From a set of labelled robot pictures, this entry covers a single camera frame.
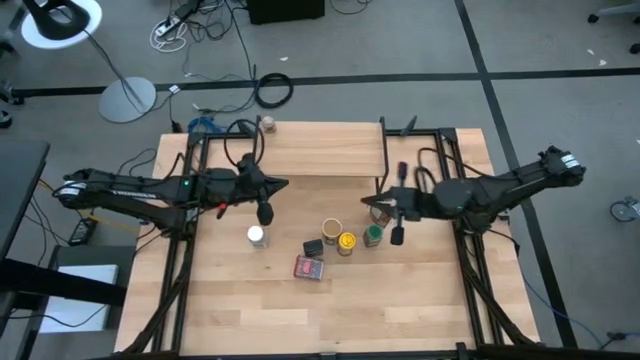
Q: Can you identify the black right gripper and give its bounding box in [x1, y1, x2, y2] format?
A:
[360, 159, 437, 247]

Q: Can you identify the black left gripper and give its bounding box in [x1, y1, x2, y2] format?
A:
[234, 152, 291, 227]

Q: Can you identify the green-lid oregano jar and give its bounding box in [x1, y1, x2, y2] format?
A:
[362, 223, 385, 249]

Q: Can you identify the white-lid spice jar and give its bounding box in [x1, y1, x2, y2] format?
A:
[246, 225, 270, 250]

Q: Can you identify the yellow-lid spice jar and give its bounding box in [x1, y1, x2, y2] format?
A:
[337, 231, 358, 258]

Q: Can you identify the brown-lid furikake jar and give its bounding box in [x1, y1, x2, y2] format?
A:
[321, 217, 344, 246]

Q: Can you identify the black spice tin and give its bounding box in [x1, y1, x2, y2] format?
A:
[302, 238, 325, 259]

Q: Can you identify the red-lid spice container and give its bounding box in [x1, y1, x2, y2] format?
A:
[292, 254, 326, 282]

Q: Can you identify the grey round floor stand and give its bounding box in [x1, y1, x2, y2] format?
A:
[82, 27, 158, 124]

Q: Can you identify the black box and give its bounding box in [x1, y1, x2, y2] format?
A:
[246, 0, 326, 25]

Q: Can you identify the white power strip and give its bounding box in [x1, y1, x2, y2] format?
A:
[154, 15, 182, 37]

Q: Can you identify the black power adapter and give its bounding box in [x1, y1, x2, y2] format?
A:
[68, 217, 99, 247]

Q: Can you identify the grey cabinet with white panel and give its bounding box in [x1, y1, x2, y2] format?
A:
[38, 243, 137, 335]

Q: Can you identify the black beam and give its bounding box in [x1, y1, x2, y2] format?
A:
[0, 258, 127, 307]

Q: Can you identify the grey caster wheel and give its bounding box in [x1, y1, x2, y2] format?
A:
[609, 196, 640, 224]

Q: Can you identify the black stand on white disc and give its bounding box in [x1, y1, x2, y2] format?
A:
[20, 0, 104, 50]

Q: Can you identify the black desk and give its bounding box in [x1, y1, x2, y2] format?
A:
[0, 140, 51, 261]

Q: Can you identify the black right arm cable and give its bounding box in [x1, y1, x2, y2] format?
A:
[416, 147, 496, 189]

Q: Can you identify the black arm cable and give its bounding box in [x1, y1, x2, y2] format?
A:
[223, 118, 266, 169]
[416, 147, 496, 189]

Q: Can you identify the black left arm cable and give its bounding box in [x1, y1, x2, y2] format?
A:
[223, 118, 266, 169]

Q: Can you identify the black aluminium table frame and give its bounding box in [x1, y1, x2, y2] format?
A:
[119, 117, 541, 360]

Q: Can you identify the blue cable bundle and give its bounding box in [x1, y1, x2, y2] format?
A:
[187, 115, 219, 134]

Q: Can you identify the coiled black cable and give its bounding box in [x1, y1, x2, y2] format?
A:
[253, 72, 295, 110]

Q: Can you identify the yellow cable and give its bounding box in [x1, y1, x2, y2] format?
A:
[38, 178, 139, 235]

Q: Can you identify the white coiled cable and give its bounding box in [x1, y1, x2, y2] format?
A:
[149, 22, 189, 54]

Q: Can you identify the thin blue cable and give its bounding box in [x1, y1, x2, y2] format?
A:
[519, 274, 606, 349]

